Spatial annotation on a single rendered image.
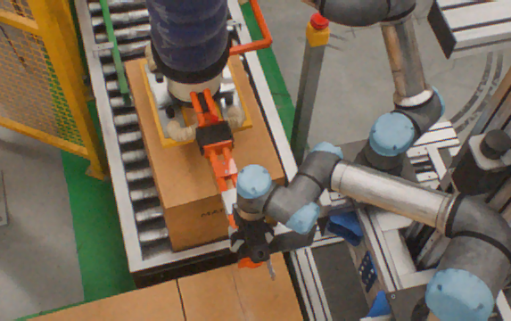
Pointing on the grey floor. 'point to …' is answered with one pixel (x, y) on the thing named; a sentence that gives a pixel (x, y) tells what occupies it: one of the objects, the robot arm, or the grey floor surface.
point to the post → (308, 89)
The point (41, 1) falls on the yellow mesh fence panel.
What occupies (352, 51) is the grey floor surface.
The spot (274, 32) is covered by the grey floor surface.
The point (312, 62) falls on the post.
